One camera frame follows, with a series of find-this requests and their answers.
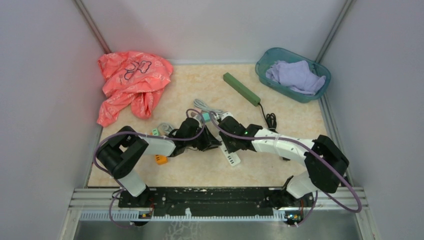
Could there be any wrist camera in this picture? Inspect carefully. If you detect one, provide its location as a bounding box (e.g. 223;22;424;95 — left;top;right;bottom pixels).
217;112;233;122
190;112;203;124

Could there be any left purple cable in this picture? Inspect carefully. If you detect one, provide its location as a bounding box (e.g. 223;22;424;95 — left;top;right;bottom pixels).
93;108;207;229

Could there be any green power strip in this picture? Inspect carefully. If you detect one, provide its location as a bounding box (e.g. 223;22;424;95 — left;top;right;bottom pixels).
222;72;261;107

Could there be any white power strip with USB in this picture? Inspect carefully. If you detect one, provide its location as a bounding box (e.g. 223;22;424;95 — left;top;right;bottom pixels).
219;145;241;167

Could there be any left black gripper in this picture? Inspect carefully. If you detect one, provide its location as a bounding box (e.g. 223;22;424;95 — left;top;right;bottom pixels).
185;124;222;152

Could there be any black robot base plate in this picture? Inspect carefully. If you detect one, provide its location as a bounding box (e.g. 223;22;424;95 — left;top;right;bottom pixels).
118;187;314;217

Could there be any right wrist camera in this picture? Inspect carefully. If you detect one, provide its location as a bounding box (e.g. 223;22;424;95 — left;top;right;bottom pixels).
217;112;233;122

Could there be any teal plastic basket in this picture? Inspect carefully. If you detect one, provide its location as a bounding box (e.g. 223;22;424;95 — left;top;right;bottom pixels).
255;47;332;104

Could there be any grey coiled cable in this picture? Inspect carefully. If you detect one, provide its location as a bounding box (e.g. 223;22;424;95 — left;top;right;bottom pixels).
193;98;224;117

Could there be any lavender cloth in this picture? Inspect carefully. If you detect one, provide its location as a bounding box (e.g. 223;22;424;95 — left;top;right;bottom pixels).
265;60;327;96

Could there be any orange power strip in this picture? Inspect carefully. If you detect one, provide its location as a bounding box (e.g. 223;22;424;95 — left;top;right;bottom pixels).
154;155;169;165

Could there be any green plug adapter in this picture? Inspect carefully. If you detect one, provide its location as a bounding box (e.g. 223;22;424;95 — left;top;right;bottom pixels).
151;128;161;136

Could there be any teal plug adapter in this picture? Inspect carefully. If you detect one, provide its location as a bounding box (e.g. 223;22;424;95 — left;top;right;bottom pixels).
202;112;211;123

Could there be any pink patterned cloth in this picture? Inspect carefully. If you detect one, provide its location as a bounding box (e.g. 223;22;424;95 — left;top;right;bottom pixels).
96;51;174;128

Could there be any aluminium front rail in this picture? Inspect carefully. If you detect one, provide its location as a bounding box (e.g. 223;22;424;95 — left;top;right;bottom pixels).
69;187;369;224

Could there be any grey cable behind green strip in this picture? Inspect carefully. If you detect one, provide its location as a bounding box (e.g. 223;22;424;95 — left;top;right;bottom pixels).
157;123;176;135

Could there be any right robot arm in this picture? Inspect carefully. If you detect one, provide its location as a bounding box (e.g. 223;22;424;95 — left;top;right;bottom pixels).
217;116;349;206

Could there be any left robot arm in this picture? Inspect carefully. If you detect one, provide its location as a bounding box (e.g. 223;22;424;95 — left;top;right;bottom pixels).
95;117;221;207

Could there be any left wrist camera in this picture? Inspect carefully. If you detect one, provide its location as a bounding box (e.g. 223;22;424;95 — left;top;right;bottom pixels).
190;112;203;124

